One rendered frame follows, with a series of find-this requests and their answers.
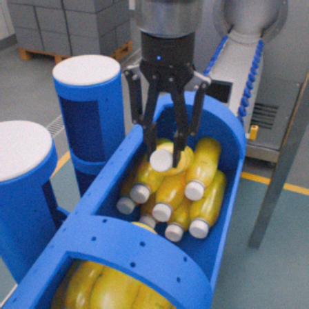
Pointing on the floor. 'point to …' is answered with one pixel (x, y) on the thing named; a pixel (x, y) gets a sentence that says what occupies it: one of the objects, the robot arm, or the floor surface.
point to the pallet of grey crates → (72, 27)
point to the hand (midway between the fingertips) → (164, 145)
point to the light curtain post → (283, 164)
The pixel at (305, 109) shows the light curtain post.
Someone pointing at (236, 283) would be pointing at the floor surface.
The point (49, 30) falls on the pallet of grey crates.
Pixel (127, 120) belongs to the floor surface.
